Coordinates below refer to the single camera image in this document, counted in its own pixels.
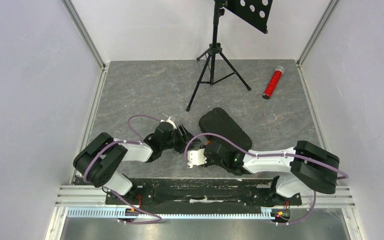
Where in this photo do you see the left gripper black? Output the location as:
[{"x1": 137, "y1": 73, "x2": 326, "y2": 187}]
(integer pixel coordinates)
[{"x1": 161, "y1": 123, "x2": 201, "y2": 154}]

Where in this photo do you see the black plastic tool case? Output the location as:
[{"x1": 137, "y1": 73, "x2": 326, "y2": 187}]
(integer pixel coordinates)
[{"x1": 198, "y1": 107, "x2": 253, "y2": 151}]

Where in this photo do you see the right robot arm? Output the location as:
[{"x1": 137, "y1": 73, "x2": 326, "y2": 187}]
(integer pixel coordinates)
[{"x1": 200, "y1": 140, "x2": 340, "y2": 204}]

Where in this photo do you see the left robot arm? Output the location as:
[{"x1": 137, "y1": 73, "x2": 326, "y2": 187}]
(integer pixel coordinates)
[{"x1": 73, "y1": 120, "x2": 201, "y2": 204}]

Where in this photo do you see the red glitter tube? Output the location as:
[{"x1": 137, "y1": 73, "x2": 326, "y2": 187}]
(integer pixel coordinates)
[{"x1": 262, "y1": 65, "x2": 285, "y2": 100}]

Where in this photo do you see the black music stand tripod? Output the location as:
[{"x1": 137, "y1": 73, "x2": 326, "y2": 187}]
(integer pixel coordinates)
[{"x1": 185, "y1": 0, "x2": 273, "y2": 112}]

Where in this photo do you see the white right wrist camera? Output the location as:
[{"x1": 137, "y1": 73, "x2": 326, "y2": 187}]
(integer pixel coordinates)
[{"x1": 187, "y1": 148, "x2": 207, "y2": 168}]

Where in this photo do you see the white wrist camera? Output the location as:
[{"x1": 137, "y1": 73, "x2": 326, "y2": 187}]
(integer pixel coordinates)
[
  {"x1": 187, "y1": 148, "x2": 207, "y2": 168},
  {"x1": 160, "y1": 116, "x2": 177, "y2": 129}
]

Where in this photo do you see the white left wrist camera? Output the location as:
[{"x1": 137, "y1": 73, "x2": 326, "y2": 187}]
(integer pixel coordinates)
[{"x1": 160, "y1": 116, "x2": 177, "y2": 129}]

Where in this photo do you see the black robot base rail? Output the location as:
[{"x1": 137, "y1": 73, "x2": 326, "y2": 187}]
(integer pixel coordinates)
[{"x1": 124, "y1": 178, "x2": 302, "y2": 215}]

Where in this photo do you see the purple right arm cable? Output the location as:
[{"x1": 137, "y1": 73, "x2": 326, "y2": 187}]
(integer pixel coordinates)
[{"x1": 183, "y1": 132, "x2": 349, "y2": 227}]

